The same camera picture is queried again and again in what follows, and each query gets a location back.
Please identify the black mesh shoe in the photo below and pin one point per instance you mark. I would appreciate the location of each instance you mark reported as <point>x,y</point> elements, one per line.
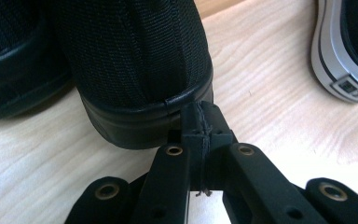
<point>15,62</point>
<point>130,68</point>

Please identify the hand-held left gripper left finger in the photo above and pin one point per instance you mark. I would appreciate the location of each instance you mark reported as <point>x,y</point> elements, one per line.
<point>195,149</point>

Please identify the black white canvas sneaker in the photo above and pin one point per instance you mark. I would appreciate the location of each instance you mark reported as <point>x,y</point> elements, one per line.
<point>338,56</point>

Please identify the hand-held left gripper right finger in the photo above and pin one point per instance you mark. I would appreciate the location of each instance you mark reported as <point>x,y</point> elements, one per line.
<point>215,137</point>

